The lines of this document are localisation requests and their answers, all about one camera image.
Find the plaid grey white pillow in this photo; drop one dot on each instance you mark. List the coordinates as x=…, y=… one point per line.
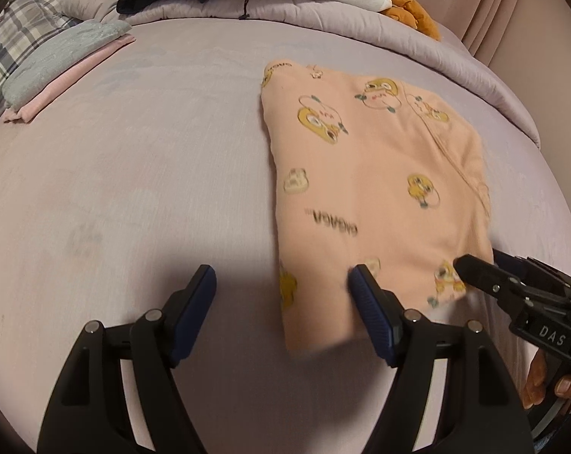
x=24, y=26

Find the grey folded cloth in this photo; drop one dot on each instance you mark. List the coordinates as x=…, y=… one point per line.
x=57, y=55

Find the right hand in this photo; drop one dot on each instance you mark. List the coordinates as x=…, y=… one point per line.
x=534, y=390

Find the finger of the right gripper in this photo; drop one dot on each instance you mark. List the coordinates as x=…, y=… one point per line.
x=511, y=264
x=505, y=288

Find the peach cartoon print garment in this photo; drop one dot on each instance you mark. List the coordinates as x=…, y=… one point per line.
x=372, y=171

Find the pink folded duvet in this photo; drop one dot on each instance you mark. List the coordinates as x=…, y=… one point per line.
x=447, y=56

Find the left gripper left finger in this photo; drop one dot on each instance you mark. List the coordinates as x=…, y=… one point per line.
x=160, y=340

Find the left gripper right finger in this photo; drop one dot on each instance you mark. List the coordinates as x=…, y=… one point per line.
x=394, y=341

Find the pink folded cloth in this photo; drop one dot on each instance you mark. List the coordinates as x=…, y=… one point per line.
x=67, y=79

